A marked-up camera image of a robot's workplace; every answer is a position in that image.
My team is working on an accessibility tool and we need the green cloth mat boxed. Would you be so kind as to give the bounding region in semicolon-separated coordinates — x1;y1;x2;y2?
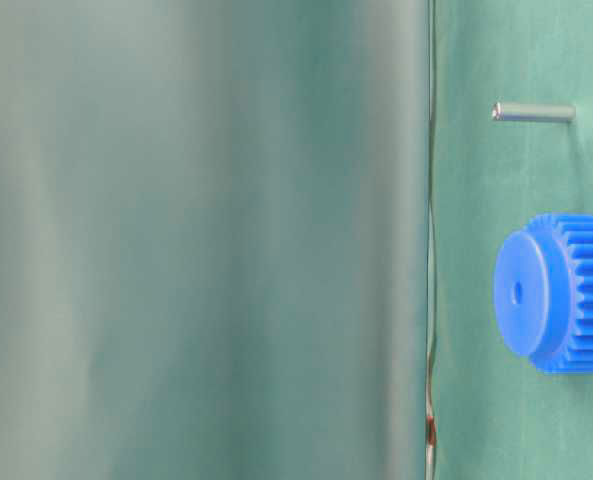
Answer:
0;1;593;479

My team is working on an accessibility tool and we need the small silver metal shaft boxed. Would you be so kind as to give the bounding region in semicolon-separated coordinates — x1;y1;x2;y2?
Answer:
491;102;576;123

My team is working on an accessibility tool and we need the thin wire at cloth edge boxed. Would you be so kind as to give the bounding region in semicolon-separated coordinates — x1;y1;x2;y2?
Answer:
424;0;440;480

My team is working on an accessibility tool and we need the blue plastic gear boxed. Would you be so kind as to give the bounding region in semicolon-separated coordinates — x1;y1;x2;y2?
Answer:
493;213;593;374

